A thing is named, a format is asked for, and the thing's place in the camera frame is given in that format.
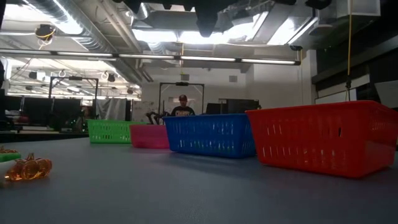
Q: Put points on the green zombie hand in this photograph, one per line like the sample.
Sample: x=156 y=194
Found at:
x=9 y=157

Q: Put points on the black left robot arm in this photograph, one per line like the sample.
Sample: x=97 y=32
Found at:
x=130 y=3

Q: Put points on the black background robot arm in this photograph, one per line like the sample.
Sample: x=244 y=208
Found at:
x=157 y=115

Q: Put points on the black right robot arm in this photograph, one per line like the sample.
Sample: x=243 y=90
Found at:
x=317 y=3

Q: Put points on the grey ceiling air unit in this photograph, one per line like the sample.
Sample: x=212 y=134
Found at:
x=174 y=21

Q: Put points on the ceiling light strip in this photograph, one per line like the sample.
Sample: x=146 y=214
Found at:
x=205 y=58

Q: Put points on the black monitor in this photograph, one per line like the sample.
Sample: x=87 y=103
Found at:
x=239 y=105

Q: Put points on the person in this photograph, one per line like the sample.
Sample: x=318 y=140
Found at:
x=85 y=116
x=183 y=110

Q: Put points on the blue plastic basket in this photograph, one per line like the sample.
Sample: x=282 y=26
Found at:
x=211 y=137

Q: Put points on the pink plastic bowl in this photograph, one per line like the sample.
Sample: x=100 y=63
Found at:
x=149 y=137

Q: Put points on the grey curtain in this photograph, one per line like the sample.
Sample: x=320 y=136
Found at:
x=110 y=109

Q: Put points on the green plastic basket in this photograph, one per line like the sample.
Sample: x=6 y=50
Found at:
x=105 y=132

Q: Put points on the red plastic basket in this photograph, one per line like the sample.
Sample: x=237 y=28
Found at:
x=311 y=149

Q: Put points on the whiteboard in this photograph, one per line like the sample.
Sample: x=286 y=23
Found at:
x=387 y=93

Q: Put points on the dark background table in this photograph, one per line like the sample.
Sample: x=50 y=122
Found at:
x=43 y=136

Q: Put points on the grey wall vent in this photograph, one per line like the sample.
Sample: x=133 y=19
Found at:
x=233 y=78
x=185 y=77

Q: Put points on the black gantry frame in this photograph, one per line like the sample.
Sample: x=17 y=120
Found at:
x=74 y=78
x=182 y=83

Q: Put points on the black ceiling camera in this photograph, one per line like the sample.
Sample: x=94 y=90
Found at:
x=45 y=31

